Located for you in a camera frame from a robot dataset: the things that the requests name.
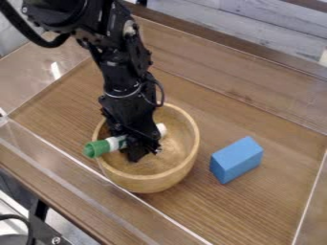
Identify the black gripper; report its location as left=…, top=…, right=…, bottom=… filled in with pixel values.
left=98, top=89, right=161, bottom=163

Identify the green and white marker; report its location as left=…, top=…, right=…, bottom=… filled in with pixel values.
left=82, top=123, right=166, bottom=159

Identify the brown wooden bowl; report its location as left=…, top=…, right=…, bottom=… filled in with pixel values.
left=96, top=103, right=200, bottom=193

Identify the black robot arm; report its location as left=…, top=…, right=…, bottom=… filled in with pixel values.
left=0, top=0, right=164, bottom=162

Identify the blue foam block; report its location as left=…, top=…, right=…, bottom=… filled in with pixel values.
left=209, top=137, right=264, bottom=184

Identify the clear acrylic tray wall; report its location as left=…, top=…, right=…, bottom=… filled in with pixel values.
left=0, top=44, right=327, bottom=245

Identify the black table leg bracket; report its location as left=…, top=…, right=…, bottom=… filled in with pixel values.
left=28, top=199, right=73, bottom=245

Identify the black cable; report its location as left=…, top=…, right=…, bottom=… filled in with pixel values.
left=0, top=213, right=45, bottom=245

